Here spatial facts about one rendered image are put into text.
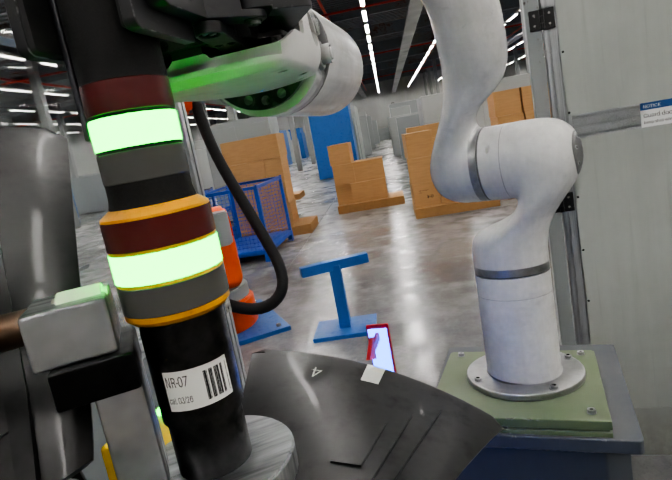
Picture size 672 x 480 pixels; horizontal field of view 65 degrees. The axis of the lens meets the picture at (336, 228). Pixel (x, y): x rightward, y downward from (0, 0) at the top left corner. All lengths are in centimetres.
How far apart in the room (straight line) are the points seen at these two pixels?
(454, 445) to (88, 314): 29
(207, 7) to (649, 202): 194
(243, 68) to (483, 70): 59
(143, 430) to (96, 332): 4
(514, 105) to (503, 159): 751
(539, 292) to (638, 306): 132
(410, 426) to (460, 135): 53
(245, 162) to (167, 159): 812
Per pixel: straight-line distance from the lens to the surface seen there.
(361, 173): 946
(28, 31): 23
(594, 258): 209
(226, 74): 26
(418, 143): 772
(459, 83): 82
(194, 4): 23
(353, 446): 39
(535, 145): 82
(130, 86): 21
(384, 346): 59
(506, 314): 88
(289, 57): 27
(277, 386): 47
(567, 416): 86
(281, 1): 25
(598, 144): 203
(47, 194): 34
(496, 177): 84
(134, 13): 20
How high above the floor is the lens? 140
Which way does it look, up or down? 10 degrees down
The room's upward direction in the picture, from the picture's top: 11 degrees counter-clockwise
